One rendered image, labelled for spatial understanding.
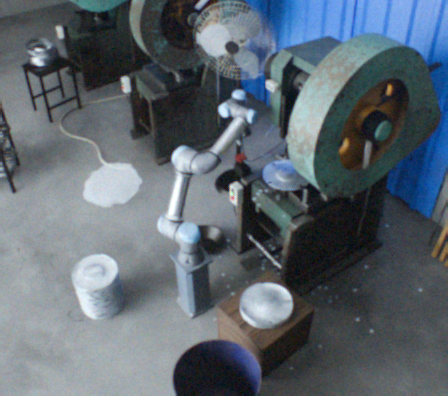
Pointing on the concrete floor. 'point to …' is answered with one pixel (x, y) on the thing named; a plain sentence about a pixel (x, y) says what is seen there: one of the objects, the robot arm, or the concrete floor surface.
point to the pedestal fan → (224, 39)
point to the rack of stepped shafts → (7, 151)
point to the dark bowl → (211, 238)
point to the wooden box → (278, 343)
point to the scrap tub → (216, 370)
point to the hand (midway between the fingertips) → (240, 143)
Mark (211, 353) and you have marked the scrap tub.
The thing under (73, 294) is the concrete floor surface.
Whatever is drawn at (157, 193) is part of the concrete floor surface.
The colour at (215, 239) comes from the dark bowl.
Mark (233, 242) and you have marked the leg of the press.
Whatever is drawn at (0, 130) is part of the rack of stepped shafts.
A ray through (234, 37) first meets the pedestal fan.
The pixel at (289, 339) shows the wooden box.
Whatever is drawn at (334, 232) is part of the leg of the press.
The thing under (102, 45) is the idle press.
